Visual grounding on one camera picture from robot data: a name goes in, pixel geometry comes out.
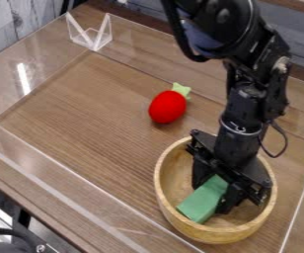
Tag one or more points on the clear acrylic wall panel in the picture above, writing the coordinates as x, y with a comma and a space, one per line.
81, 212

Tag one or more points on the red plush strawberry toy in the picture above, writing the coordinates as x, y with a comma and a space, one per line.
168, 105

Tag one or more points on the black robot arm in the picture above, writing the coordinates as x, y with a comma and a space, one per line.
227, 30

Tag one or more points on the clear acrylic corner bracket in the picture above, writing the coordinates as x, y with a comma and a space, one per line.
91, 38

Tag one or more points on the black metal table frame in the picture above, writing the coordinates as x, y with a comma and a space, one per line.
37, 234

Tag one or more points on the light wooden bowl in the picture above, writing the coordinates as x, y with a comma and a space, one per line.
224, 228

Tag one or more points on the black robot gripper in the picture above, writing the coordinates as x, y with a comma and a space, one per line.
228, 156

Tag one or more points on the green rectangular block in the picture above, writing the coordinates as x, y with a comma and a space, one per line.
200, 204

